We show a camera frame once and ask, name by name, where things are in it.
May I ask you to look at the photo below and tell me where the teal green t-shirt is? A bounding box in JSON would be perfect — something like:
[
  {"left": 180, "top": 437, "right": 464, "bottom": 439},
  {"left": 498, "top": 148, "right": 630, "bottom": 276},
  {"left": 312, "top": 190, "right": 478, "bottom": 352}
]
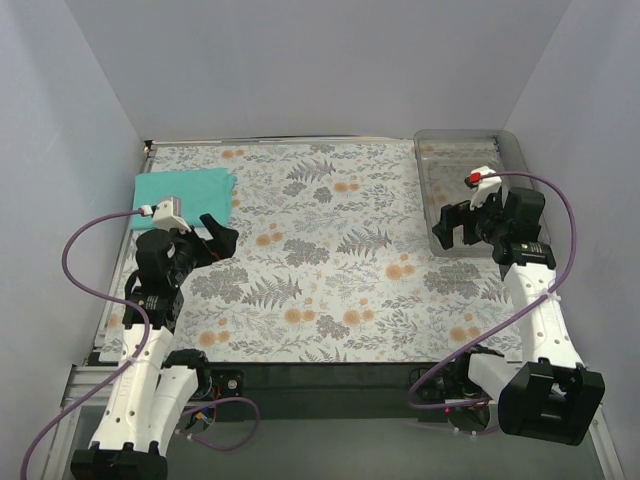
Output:
[{"left": 133, "top": 168, "right": 237, "bottom": 227}]

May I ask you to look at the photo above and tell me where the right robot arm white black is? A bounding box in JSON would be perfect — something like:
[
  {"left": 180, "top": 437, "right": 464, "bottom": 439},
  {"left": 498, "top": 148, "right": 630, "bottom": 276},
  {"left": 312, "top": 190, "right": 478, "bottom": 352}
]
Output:
[{"left": 432, "top": 188, "right": 605, "bottom": 446}]

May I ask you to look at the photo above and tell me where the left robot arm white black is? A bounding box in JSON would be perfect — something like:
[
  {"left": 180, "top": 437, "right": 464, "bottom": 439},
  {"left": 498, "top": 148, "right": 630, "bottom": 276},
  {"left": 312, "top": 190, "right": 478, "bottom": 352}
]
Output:
[{"left": 70, "top": 212, "right": 238, "bottom": 479}]

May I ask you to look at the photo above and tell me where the clear plastic bin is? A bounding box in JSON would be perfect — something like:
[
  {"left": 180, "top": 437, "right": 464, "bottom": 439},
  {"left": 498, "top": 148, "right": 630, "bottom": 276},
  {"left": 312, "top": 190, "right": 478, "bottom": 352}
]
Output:
[{"left": 412, "top": 128, "right": 552, "bottom": 258}]

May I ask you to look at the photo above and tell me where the floral patterned table mat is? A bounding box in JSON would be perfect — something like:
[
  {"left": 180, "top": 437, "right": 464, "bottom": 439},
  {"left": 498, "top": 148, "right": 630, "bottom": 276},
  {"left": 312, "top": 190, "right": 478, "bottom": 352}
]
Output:
[{"left": 147, "top": 138, "right": 522, "bottom": 362}]

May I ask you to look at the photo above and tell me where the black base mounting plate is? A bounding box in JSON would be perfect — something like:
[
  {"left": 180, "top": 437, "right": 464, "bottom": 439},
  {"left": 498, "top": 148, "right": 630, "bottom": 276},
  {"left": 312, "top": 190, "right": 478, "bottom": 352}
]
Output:
[{"left": 169, "top": 361, "right": 506, "bottom": 424}]

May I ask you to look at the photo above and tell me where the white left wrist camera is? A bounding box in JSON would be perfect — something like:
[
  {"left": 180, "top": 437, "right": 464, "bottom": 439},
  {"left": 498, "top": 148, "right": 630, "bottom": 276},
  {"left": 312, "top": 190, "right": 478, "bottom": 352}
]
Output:
[{"left": 139, "top": 196, "right": 192, "bottom": 234}]

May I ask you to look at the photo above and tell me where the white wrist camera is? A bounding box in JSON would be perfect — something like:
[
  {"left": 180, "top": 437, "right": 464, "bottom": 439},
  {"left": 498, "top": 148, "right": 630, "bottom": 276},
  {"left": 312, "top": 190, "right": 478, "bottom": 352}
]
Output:
[
  {"left": 139, "top": 196, "right": 192, "bottom": 234},
  {"left": 465, "top": 166, "right": 502, "bottom": 210}
]

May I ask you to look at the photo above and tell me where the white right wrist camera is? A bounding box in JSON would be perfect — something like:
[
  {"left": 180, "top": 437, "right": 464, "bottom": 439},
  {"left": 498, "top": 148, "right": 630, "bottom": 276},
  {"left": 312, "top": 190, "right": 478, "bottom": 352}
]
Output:
[{"left": 465, "top": 166, "right": 502, "bottom": 210}]

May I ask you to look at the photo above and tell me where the aluminium frame rail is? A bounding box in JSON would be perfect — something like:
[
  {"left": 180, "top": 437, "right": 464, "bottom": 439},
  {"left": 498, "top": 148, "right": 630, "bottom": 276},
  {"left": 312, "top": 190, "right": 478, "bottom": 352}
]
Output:
[{"left": 62, "top": 364, "right": 600, "bottom": 445}]

